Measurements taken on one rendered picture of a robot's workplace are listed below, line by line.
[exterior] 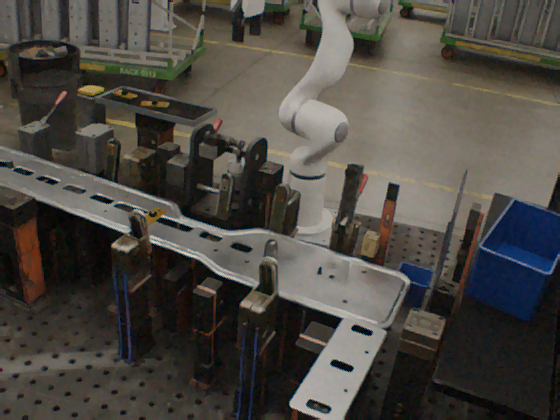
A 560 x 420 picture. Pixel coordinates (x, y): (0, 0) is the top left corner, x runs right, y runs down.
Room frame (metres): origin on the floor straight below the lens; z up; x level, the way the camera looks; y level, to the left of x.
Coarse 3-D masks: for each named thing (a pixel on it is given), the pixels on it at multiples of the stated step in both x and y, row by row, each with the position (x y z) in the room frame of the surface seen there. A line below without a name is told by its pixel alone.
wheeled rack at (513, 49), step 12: (516, 24) 8.31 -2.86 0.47; (444, 36) 7.66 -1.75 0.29; (456, 36) 7.71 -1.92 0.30; (468, 36) 7.70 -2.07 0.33; (492, 36) 7.86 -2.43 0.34; (444, 48) 7.71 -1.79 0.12; (480, 48) 7.50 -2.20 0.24; (492, 48) 7.47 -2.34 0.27; (504, 48) 7.51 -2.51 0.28; (516, 48) 7.51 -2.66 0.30; (528, 48) 7.69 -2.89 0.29; (540, 48) 7.66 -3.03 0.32; (528, 60) 7.35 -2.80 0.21; (540, 60) 7.31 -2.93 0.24; (552, 60) 7.27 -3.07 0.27
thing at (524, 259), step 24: (504, 216) 1.26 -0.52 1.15; (528, 216) 1.31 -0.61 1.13; (552, 216) 1.28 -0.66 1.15; (504, 240) 1.33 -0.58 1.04; (528, 240) 1.30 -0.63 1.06; (552, 240) 1.27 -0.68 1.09; (480, 264) 1.07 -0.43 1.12; (504, 264) 1.05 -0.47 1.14; (528, 264) 1.23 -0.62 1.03; (552, 264) 1.24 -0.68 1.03; (480, 288) 1.06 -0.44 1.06; (504, 288) 1.04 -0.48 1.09; (528, 288) 1.01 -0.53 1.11; (528, 312) 1.01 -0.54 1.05
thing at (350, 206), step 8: (352, 168) 1.27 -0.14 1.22; (360, 168) 1.29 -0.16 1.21; (352, 176) 1.27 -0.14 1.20; (360, 176) 1.29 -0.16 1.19; (344, 184) 1.30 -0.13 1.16; (352, 184) 1.30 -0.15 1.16; (360, 184) 1.30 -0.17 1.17; (344, 192) 1.29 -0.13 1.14; (352, 192) 1.29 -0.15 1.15; (344, 200) 1.29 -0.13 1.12; (352, 200) 1.28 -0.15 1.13; (344, 208) 1.29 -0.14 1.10; (352, 208) 1.28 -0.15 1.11; (352, 216) 1.28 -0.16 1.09; (336, 224) 1.28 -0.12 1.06
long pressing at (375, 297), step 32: (0, 160) 1.55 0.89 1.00; (32, 160) 1.57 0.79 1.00; (32, 192) 1.38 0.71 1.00; (64, 192) 1.40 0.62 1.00; (96, 192) 1.42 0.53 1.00; (128, 192) 1.44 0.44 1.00; (128, 224) 1.27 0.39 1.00; (160, 224) 1.29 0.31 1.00; (192, 224) 1.31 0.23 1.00; (192, 256) 1.17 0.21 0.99; (224, 256) 1.18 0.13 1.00; (256, 256) 1.20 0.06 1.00; (288, 256) 1.21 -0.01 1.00; (320, 256) 1.22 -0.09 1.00; (288, 288) 1.08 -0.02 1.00; (320, 288) 1.10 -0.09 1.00; (352, 288) 1.11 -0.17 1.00; (384, 288) 1.12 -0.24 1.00; (384, 320) 1.00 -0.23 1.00
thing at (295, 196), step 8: (296, 192) 1.41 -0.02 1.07; (272, 200) 1.37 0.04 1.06; (296, 200) 1.39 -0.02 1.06; (288, 208) 1.35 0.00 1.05; (296, 208) 1.40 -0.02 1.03; (288, 216) 1.35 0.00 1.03; (296, 216) 1.41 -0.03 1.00; (288, 224) 1.36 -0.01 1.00; (296, 224) 1.41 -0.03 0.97; (288, 232) 1.36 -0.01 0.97; (296, 232) 1.41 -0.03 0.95
